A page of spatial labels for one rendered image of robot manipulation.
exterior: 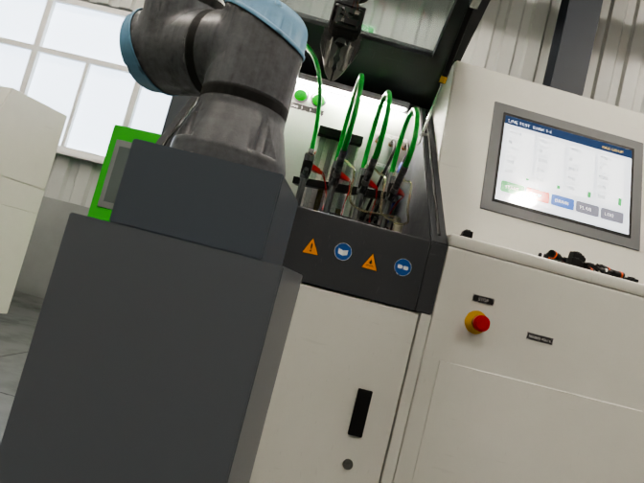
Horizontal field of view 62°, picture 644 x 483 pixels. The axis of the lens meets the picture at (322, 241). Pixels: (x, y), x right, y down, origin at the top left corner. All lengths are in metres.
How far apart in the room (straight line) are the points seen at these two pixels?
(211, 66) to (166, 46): 0.08
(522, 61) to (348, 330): 5.10
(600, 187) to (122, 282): 1.41
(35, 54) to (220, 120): 6.06
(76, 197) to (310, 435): 5.08
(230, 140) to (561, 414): 0.98
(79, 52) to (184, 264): 6.02
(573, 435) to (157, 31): 1.15
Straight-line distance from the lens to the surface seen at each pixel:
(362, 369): 1.19
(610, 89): 6.29
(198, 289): 0.57
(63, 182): 6.15
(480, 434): 1.28
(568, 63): 5.72
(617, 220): 1.72
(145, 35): 0.80
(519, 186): 1.60
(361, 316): 1.18
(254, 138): 0.65
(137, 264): 0.60
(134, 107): 6.02
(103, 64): 6.32
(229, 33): 0.71
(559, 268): 1.32
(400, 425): 1.23
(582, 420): 1.37
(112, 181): 4.38
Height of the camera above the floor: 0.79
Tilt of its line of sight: 5 degrees up
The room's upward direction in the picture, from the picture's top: 14 degrees clockwise
